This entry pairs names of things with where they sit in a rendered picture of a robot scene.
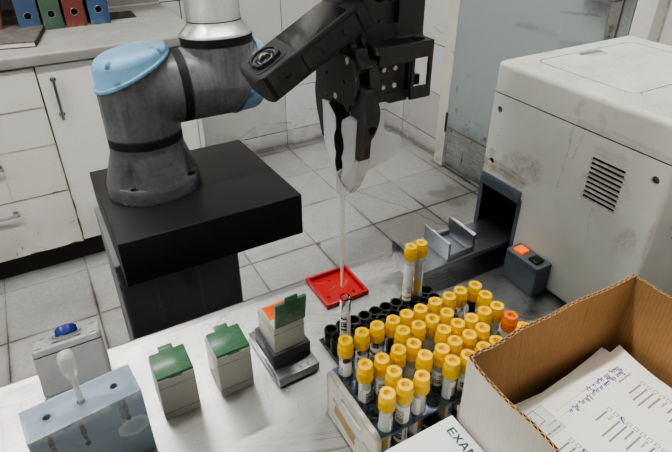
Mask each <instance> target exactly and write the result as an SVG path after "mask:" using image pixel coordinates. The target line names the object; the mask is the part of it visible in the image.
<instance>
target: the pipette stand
mask: <svg viewBox="0 0 672 452"><path fill-rule="evenodd" d="M79 387H80V389H81V392H82V395H83V398H84V400H85V401H84V403H82V404H79V403H78V400H77V397H76V394H75V392H74V389H71V390H68V391H66V392H64V393H62V394H60V395H57V396H55V397H53V398H51V399H49V400H46V401H44V402H42V403H40V404H38V405H35V406H33V407H31V408H29V409H27V410H24V411H22V412H20V413H18V414H19V418H20V422H21V426H22V430H23V433H24V437H25V441H26V445H27V447H28V449H29V451H30V452H159V451H158V449H157V446H156V442H155V438H154V435H153V431H152V428H151V424H150V420H149V417H148V413H147V409H146V406H145V402H144V398H143V395H142V391H141V389H140V387H139V385H138V383H137V381H136V379H135V377H134V375H133V373H132V371H131V369H130V367H129V365H128V364H126V365H123V366H121V367H119V368H117V369H115V370H112V371H110V372H108V373H106V374H104V375H101V376H99V377H97V378H95V379H93V380H90V381H88V382H86V383H84V384H82V385H79Z"/></svg>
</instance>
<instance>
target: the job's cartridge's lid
mask: <svg viewBox="0 0 672 452"><path fill-rule="evenodd" d="M305 310H306V294H305V293H304V294H301V295H299V296H297V293H295V294H293V295H290V296H287V297H285V298H284V302H281V303H279V304H276V305H274V328H275V329H278V328H280V327H283V326H285V325H288V324H290V323H292V322H295V321H297V320H299V319H302V318H304V317H305Z"/></svg>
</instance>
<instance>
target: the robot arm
mask: <svg viewBox="0 0 672 452"><path fill-rule="evenodd" d="M183 4H184V11H185V17H186V23H185V26H184V27H183V28H182V29H181V31H180V32H179V33H178V36H179V43H180V47H178V48H172V49H169V46H168V45H167V43H166V42H165V41H163V40H156V39H152V40H147V41H144V40H142V41H136V42H131V43H127V44H124V45H120V46H117V47H114V48H111V49H109V50H107V51H105V52H103V53H101V54H99V55H98V56H97V57H96V58H95V59H94V60H93V62H92V65H91V72H92V77H93V82H94V88H93V90H94V93H95V94H96V96H97V100H98V104H99V108H100V112H101V116H102V121H103V125H104V129H105V133H106V137H107V141H108V145H109V150H110V152H109V161H108V170H107V178H106V185H107V189H108V193H109V197H110V198H111V200H113V201H114V202H116V203H118V204H121V205H125V206H132V207H147V206H156V205H161V204H166V203H170V202H173V201H176V200H179V199H181V198H183V197H185V196H187V195H189V194H191V193H192V192H194V191H195V190H196V189H197V188H198V187H199V185H200V183H201V176H200V170H199V166H198V164H197V162H196V161H195V159H194V157H193V155H192V153H191V151H190V150H189V148H188V146H187V144H186V142H185V140H184V138H183V133H182V127H181V123H182V122H186V121H191V120H196V119H202V118H207V117H212V116H217V115H222V114H228V113H239V112H241V111H242V110H246V109H250V108H254V107H256V106H258V105H259V104H260V103H261V102H262V101H263V99H264V98H265V99H266V100H268V101H270V102H277V101H278V100H279V99H281V98H282V97H283V96H284V95H286V94H287V93H288V92H289V91H291V90H292V89H293V88H294V87H295V86H297V85H298V84H299V83H300V82H302V81H303V80H304V79H305V78H307V77H308V76H309V75H310V74H312V73H313V72H314V71H315V70H316V81H315V96H316V105H317V111H318V116H319V121H320V126H321V131H322V135H323V136H324V140H325V145H326V149H327V152H328V155H329V158H330V161H331V164H332V167H333V170H334V174H335V175H336V174H337V171H338V170H340V169H342V173H341V176H340V178H341V180H342V182H343V183H344V185H345V186H346V188H347V190H348V191H349V193H353V192H355V191H356V190H357V189H358V188H359V187H360V185H361V183H362V181H363V179H364V176H365V175H366V172H367V171H368V170H369V169H371V168H373V167H375V166H376V165H378V164H380V163H382V162H384V161H385V160H387V159H389V158H391V157H393V156H394V155H396V154H397V153H398V151H399V150H400V147H401V138H400V136H399V135H397V134H394V133H391V132H387V131H385V129H384V113H383V112H382V110H381V109H380V106H379V103H381V102H387V103H393V102H397V101H401V100H406V97H408V99H409V100H412V99H417V98H421V97H426V96H430V85H431V74H432V63H433V52H434V41H435V39H432V38H430V37H427V36H424V35H423V24H424V12H425V0H322V1H321V2H320V3H318V4H317V5H316V6H314V7H313V8H312V9H311V10H309V11H308V12H307V13H305V14H304V15H303V16H302V17H300V18H299V19H298V20H297V21H295V22H294V23H293V24H291V25H290V26H289V27H288V28H286V29H285V30H284V31H282V32H281V33H280V34H279V35H277V36H276V37H275V38H274V39H272V40H271V41H270V42H268V43H267V44H266V45H265V46H264V45H263V43H262V42H261V41H260V40H259V39H258V38H255V37H253V36H252V29H251V27H249V26H248V25H247V24H246V23H245V22H244V21H243V20H242V18H241V13H240V4H239V0H183ZM427 56H428V60H427V72H426V84H422V85H418V86H414V85H415V84H419V77H420V74H419V73H415V60H416V59H417V58H422V57H427Z"/></svg>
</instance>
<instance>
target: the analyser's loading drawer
mask: <svg viewBox="0 0 672 452"><path fill-rule="evenodd" d="M512 227H513V226H512V225H510V224H509V223H507V222H506V221H504V220H503V219H501V218H500V217H498V216H497V215H495V214H494V215H491V216H488V217H485V218H483V219H480V220H477V221H474V222H471V223H468V224H466V225H463V224H462V223H460V222H459V221H458V220H456V219H455V218H454V217H452V216H450V217H449V224H448V228H445V229H442V230H439V231H436V232H435V231H434V230H433V229H431V228H430V227H429V226H428V225H425V233H424V240H426V241H427V248H428V251H427V256H426V257H425V265H424V275H423V277H426V276H428V275H431V274H433V273H436V272H438V271H441V270H443V269H446V268H449V267H451V266H454V265H456V264H459V263H461V262H464V261H466V260H469V259H472V258H474V257H477V256H479V255H482V254H484V253H487V252H489V251H492V250H495V249H497V248H500V247H502V246H505V245H507V244H509V241H510V237H511V232H512ZM404 250H405V246H404V245H402V244H401V243H400V242H399V241H398V240H397V239H393V240H392V256H391V262H392V263H393V264H394V265H396V266H397V267H398V268H399V269H400V270H401V271H402V272H403V273H404V264H405V259H404Z"/></svg>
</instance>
